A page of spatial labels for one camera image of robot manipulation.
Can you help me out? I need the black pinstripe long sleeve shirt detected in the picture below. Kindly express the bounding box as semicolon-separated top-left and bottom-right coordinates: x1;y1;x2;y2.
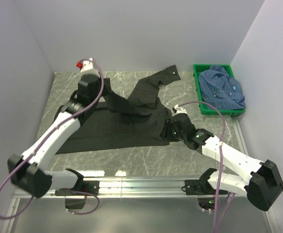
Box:
57;65;180;154

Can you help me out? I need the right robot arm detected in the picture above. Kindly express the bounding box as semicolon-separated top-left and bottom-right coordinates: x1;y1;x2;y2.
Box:
160;113;283;211

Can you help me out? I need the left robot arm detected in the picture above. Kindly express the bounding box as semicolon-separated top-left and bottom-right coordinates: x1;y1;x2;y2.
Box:
7;72;105;198

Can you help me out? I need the blue checked long sleeve shirt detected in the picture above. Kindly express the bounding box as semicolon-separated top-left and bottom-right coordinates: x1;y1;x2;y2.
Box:
198;65;245;110

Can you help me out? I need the green plastic bin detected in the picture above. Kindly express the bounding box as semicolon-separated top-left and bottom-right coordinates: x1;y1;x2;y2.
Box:
193;63;246;116

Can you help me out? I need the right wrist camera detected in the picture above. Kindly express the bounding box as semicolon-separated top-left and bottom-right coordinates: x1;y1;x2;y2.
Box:
172;104;188;115

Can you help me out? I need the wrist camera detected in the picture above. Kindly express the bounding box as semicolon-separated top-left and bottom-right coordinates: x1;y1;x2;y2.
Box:
76;58;98;74
172;104;188;115

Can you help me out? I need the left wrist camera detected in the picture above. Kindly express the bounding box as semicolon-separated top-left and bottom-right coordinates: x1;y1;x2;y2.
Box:
76;58;98;74

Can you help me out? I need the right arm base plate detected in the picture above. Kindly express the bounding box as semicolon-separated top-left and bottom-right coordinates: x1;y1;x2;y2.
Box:
180;179;230;213

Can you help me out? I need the aluminium mounting rail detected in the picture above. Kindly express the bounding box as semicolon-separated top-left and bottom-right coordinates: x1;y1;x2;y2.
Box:
8;116;281;233

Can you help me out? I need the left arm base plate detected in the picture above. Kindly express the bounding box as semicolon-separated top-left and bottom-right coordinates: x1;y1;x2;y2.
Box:
54;181;99;210

